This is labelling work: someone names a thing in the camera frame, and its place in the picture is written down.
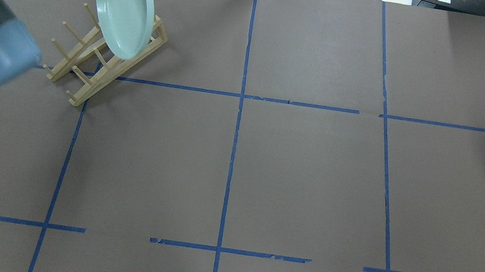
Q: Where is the wooden dish rack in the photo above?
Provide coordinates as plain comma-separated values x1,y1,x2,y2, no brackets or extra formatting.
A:
40,3,168,107

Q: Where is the pale green ceramic plate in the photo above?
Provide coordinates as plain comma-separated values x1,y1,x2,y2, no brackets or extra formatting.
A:
96,0,155,60

